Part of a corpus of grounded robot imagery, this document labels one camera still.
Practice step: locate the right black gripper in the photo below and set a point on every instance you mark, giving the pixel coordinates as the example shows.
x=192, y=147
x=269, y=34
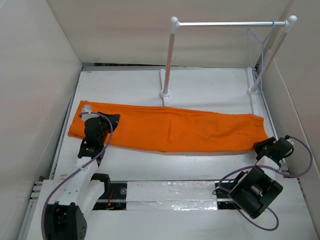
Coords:
x=257, y=145

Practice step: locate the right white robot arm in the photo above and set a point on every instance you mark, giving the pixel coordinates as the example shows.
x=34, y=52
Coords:
x=254, y=190

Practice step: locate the white clothes rack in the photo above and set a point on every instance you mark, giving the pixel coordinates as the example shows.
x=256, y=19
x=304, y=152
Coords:
x=253, y=90

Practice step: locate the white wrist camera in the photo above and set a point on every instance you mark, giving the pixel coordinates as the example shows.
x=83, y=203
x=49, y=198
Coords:
x=290, y=145
x=87, y=113

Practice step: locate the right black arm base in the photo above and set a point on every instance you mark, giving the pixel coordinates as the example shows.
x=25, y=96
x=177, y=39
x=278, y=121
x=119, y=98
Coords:
x=222, y=200

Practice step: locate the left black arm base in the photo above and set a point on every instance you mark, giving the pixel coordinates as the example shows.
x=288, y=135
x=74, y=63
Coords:
x=114, y=195

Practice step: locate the orange trousers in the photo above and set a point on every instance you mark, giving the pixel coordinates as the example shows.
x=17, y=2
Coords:
x=176, y=130

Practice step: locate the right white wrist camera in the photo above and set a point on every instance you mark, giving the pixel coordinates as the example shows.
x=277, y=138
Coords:
x=290, y=145

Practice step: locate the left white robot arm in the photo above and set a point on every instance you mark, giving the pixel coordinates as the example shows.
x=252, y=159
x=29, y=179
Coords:
x=65, y=209

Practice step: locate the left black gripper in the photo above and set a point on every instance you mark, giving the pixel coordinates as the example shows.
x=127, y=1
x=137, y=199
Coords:
x=115, y=119

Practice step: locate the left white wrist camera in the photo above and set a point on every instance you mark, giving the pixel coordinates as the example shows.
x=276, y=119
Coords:
x=87, y=113

